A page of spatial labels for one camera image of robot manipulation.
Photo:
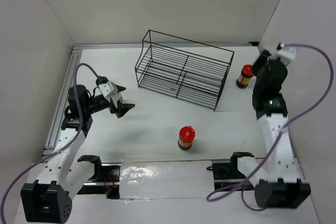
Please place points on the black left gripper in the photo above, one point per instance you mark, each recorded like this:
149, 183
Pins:
122, 108

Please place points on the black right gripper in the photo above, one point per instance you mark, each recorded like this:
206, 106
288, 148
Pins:
260, 60

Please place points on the red lid sauce jar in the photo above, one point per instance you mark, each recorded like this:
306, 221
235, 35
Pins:
245, 76
186, 137

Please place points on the clear jar white beads silver lid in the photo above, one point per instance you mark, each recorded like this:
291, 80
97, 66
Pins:
117, 97

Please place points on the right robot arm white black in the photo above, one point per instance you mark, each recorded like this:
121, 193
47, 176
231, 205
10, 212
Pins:
276, 181

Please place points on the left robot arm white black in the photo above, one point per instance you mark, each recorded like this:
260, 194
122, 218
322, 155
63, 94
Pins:
49, 198

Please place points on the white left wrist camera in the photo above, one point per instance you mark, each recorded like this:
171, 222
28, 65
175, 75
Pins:
108, 89

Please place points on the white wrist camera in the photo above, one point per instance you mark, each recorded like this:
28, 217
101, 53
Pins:
287, 53
108, 89

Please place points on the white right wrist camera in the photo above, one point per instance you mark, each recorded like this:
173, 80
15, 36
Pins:
287, 53

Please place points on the black wire rack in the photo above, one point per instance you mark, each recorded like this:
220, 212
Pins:
191, 71

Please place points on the aluminium frame rail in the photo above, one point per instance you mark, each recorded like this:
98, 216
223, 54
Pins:
150, 131

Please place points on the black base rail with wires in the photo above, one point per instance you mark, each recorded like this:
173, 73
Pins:
162, 180

